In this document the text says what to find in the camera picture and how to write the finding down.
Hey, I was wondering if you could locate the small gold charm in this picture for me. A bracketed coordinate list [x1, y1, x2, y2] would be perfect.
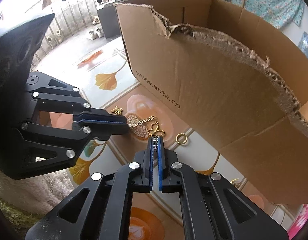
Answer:
[111, 106, 124, 115]

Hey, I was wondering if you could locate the brown cardboard box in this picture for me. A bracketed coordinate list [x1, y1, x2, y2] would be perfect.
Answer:
[116, 0, 308, 204]

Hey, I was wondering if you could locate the gold chain pendant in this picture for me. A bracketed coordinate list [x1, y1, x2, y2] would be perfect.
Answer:
[126, 113, 165, 141]

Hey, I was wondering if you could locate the white shoe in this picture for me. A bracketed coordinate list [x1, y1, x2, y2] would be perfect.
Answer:
[95, 28, 104, 38]
[87, 30, 98, 40]

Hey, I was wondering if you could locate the dark grey cabinet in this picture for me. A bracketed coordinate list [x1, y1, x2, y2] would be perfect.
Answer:
[97, 3, 120, 38]

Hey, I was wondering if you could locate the gold ring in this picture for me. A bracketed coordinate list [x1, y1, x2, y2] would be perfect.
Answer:
[175, 132, 188, 145]

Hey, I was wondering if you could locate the rhinestone bar pendant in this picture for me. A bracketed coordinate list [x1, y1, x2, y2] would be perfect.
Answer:
[152, 135, 160, 162]

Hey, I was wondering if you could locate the pink floral blanket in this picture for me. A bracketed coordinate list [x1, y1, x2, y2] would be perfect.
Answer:
[287, 204, 308, 239]

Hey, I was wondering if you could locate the patterned tablecloth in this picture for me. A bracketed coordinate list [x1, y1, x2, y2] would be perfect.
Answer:
[26, 86, 288, 239]

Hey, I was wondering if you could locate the blue water bottle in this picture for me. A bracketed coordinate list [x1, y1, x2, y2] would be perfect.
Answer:
[298, 31, 308, 59]

